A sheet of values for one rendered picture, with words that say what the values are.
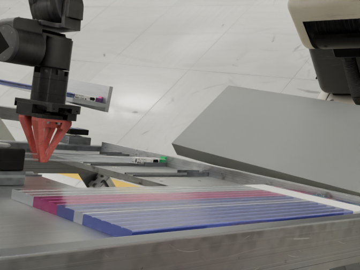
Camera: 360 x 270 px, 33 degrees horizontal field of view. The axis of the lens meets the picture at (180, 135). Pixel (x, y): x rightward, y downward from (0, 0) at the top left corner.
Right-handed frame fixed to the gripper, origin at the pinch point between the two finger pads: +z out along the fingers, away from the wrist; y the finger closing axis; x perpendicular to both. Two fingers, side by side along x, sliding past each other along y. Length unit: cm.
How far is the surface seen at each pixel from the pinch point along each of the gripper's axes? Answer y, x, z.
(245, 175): 20.2, 29.3, -0.8
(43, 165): -19.2, 14.3, 4.5
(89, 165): 0.4, 10.0, 1.1
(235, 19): -124, 197, -60
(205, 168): 10.9, 29.1, -0.4
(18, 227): 38.0, -27.8, 1.2
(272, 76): -72, 165, -29
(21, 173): 18.6, -15.4, -0.4
